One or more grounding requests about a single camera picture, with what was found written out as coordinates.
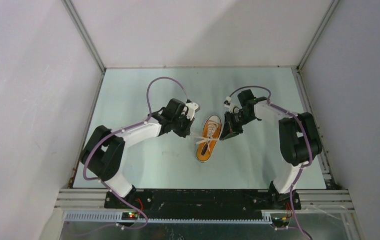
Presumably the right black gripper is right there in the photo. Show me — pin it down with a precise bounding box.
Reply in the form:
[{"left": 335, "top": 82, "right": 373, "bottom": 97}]
[{"left": 221, "top": 110, "right": 256, "bottom": 141}]

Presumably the orange canvas sneaker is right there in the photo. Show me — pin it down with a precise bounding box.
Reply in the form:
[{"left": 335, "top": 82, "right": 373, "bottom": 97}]
[{"left": 195, "top": 114, "right": 223, "bottom": 164}]

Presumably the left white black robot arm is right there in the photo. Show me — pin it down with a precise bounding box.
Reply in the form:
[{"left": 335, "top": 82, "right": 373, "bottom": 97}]
[{"left": 79, "top": 98, "right": 200, "bottom": 208}]

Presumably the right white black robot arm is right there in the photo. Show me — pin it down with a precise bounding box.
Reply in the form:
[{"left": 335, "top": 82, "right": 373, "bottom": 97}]
[{"left": 219, "top": 86, "right": 323, "bottom": 209}]

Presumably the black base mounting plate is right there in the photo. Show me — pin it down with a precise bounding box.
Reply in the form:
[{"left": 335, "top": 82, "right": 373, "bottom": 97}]
[{"left": 105, "top": 186, "right": 302, "bottom": 221}]

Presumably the left controller board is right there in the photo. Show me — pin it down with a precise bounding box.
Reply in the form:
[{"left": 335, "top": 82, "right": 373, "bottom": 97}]
[{"left": 121, "top": 211, "right": 140, "bottom": 221}]

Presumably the controller board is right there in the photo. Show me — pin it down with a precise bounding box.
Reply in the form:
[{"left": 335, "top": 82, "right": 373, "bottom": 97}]
[
  {"left": 121, "top": 211, "right": 140, "bottom": 221},
  {"left": 271, "top": 216, "right": 292, "bottom": 229}
]

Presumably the right controller board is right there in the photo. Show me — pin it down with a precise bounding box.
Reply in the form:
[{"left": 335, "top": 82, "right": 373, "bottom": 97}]
[{"left": 271, "top": 216, "right": 292, "bottom": 229}]

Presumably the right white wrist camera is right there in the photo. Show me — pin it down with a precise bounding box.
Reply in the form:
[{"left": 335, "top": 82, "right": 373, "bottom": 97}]
[{"left": 224, "top": 96, "right": 240, "bottom": 114}]

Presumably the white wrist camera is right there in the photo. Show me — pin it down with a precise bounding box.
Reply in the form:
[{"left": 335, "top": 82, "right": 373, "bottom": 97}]
[
  {"left": 182, "top": 101, "right": 200, "bottom": 120},
  {"left": 224, "top": 96, "right": 240, "bottom": 114}
]

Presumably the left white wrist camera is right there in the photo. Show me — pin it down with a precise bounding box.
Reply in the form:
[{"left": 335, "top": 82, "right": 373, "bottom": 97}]
[{"left": 182, "top": 101, "right": 200, "bottom": 120}]

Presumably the grey slotted cable duct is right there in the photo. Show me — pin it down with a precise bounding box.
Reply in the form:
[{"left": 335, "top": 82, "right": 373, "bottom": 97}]
[{"left": 64, "top": 211, "right": 273, "bottom": 225}]

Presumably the aluminium frame rail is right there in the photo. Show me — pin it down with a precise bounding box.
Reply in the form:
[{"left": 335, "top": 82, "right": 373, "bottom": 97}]
[{"left": 54, "top": 188, "right": 355, "bottom": 213}]

